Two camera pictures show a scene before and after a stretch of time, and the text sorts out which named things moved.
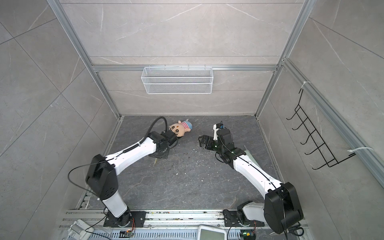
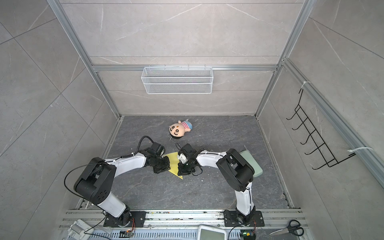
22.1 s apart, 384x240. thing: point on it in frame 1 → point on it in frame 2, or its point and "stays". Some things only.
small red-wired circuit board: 127,233 stays
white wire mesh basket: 177,80 stays
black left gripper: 165,156 → 167,166
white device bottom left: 80,230 stays
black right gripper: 210,139 → 182,172
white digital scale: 206,232 stays
